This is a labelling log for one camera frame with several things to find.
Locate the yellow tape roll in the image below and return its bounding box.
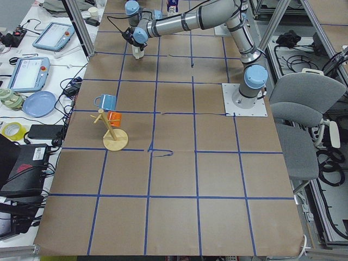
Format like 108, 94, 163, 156
2, 122, 27, 141

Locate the black power adapter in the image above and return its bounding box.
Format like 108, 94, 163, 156
27, 125, 63, 139

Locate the blue plate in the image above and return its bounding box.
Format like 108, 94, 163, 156
22, 91, 57, 117

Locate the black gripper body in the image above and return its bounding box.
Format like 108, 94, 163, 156
122, 27, 148, 51

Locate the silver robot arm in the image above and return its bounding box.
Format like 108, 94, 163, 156
114, 1, 263, 100
125, 1, 163, 28

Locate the far teach pendant tablet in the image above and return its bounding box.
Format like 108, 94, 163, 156
32, 22, 75, 52

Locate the white HOME mug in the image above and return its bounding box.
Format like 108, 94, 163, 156
132, 46, 145, 60

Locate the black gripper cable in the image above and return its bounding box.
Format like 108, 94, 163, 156
106, 15, 131, 35

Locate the blue mug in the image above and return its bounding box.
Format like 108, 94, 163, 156
94, 94, 117, 111

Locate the orange mug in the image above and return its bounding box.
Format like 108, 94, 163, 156
107, 111, 122, 127

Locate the teach pendant tablet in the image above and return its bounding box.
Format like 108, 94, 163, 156
8, 57, 51, 93
32, 22, 75, 52

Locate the blue white milk carton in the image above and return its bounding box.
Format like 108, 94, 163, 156
166, 0, 179, 16

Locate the near teach pendant tablet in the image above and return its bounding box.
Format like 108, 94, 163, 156
8, 57, 51, 93

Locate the black computer box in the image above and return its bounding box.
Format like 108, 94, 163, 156
1, 142, 49, 198

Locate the grey office chair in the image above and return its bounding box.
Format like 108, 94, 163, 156
269, 69, 346, 194

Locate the wooden mug tree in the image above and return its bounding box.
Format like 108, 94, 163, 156
90, 109, 129, 151

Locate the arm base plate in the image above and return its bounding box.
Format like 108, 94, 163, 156
222, 83, 268, 117

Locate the aluminium frame post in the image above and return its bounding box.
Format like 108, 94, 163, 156
62, 0, 95, 58

